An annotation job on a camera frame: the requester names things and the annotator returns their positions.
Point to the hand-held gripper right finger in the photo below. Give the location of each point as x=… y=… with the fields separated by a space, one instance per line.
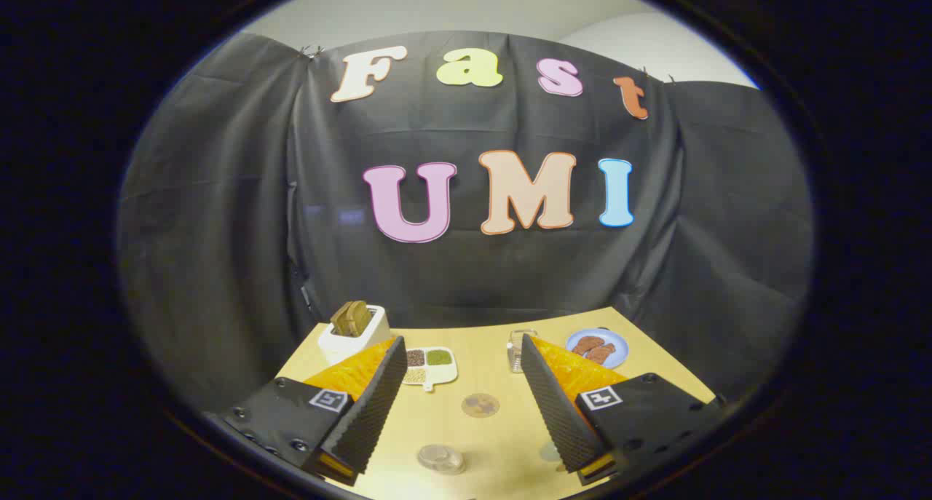
x=557 y=405

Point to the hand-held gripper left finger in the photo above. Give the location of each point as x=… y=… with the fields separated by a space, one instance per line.
x=371 y=405

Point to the round patterned coaster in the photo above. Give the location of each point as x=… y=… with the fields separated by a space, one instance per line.
x=480 y=405

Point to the clear juice bottle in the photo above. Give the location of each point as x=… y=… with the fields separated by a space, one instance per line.
x=440 y=458

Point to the white toaster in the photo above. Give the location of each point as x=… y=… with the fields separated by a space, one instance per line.
x=357 y=343

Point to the brown meat piece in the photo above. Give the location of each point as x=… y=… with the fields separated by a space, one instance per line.
x=602 y=354
x=587 y=344

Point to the clear square glass container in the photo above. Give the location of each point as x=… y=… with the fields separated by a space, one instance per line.
x=515 y=351

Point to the white divided grain dish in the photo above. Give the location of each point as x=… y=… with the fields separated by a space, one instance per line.
x=431 y=366

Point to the light blue plate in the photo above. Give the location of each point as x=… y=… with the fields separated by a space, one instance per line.
x=617 y=342

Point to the brown toast slice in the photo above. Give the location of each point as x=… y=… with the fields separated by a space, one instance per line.
x=351 y=318

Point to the light wooden table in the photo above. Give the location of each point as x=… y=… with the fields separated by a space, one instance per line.
x=473 y=442

